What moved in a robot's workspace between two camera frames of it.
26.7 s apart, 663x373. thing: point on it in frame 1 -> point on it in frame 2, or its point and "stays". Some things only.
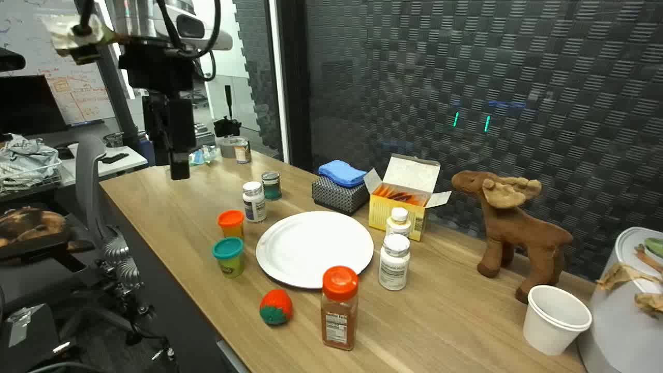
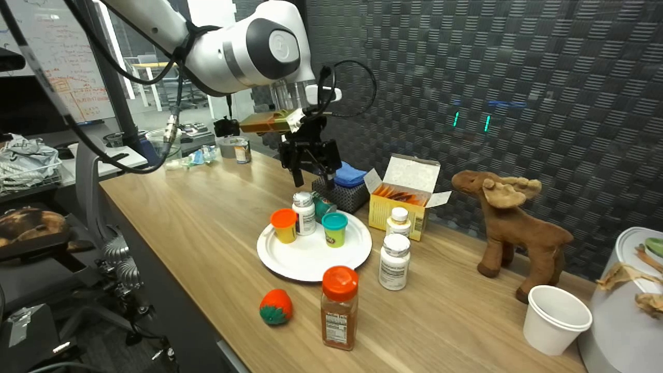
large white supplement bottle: x=395 y=262 stays
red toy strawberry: x=277 y=308 stays
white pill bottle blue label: x=254 y=198 -> x=302 y=206
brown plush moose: x=505 y=237 stays
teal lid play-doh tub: x=231 y=254 -> x=335 y=226
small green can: x=271 y=185 -> x=319 y=206
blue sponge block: x=343 y=172 stays
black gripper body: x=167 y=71 -> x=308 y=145
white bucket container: x=627 y=309 stays
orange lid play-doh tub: x=231 y=223 -> x=284 y=224
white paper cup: x=554 y=319 stays
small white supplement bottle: x=398 y=219 stays
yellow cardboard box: x=407 y=185 stays
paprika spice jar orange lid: x=339 y=308 stays
